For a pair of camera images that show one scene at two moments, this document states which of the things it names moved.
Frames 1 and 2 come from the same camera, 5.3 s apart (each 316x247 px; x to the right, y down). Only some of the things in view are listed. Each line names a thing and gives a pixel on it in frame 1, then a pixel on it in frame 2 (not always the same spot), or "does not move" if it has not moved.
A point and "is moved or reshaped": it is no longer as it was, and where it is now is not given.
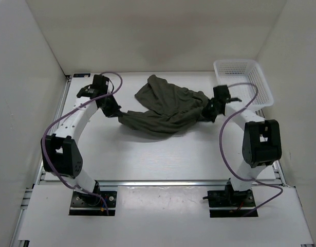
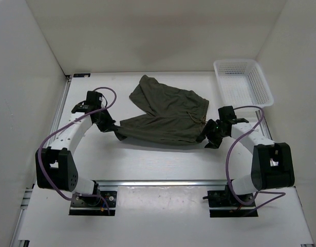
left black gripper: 114,110 → 110,126
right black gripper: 205,113 → 214,143
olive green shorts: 168,107 is moved or reshaped
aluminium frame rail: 161,183 does not move
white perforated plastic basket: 233,71 does not move
